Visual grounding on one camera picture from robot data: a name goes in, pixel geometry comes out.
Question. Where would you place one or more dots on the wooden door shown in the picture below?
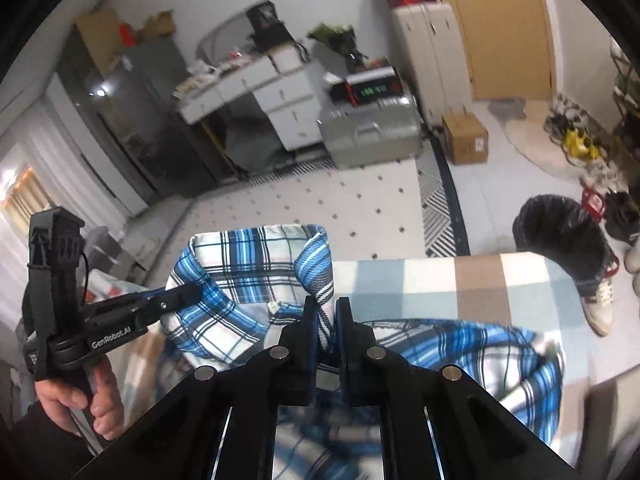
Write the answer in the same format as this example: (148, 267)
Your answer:
(500, 30)

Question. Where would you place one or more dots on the checkered bed sheet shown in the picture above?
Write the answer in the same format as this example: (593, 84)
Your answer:
(475, 285)

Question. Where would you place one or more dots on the black bag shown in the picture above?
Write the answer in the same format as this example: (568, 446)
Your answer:
(265, 22)

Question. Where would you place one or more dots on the arched grey mirror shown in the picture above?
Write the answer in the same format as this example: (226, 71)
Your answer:
(220, 32)

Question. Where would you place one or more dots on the black printed shoe box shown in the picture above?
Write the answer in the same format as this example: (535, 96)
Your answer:
(370, 87)

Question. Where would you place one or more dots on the black trash bin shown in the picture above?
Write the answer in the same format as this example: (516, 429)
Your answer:
(560, 235)

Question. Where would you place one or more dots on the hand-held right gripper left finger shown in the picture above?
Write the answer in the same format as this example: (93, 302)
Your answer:
(311, 335)

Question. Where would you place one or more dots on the person's left forearm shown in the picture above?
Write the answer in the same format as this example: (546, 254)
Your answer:
(40, 450)

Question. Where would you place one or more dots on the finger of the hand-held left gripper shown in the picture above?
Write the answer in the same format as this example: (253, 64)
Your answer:
(175, 297)

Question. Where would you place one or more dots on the silver suitcase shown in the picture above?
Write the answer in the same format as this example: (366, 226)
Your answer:
(370, 130)

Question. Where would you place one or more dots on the white desk with drawers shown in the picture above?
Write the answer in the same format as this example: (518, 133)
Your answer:
(280, 90)

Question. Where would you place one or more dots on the white cabinet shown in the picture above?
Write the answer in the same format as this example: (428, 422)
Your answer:
(430, 55)

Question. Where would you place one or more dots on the red white bag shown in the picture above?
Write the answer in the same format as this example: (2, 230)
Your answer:
(592, 202)

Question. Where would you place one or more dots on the black wrapped bouquet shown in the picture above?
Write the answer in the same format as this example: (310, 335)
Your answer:
(332, 40)

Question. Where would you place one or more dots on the pile of shoes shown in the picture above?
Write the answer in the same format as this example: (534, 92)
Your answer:
(580, 140)

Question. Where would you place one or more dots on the beige round mat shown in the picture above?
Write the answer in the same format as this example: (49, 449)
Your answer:
(530, 145)

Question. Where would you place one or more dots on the desk clutter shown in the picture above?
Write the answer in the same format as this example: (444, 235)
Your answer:
(210, 72)

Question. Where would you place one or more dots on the shoe rack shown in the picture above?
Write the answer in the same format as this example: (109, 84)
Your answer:
(625, 85)

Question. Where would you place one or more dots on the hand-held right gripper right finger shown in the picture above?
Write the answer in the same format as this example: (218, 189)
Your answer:
(342, 335)

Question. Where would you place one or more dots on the open cardboard box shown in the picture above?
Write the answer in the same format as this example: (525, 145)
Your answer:
(157, 25)

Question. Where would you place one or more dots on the dark grey refrigerator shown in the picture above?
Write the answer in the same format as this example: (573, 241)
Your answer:
(165, 75)

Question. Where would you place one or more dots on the blue white plaid shirt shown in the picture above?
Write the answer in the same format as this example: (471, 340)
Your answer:
(240, 270)

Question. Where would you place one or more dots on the black glass wardrobe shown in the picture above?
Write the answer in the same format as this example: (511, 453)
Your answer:
(115, 125)

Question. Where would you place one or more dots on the white sneaker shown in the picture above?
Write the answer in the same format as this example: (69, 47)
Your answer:
(600, 310)

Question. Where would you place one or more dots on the person's left hand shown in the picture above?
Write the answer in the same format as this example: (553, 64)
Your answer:
(107, 400)

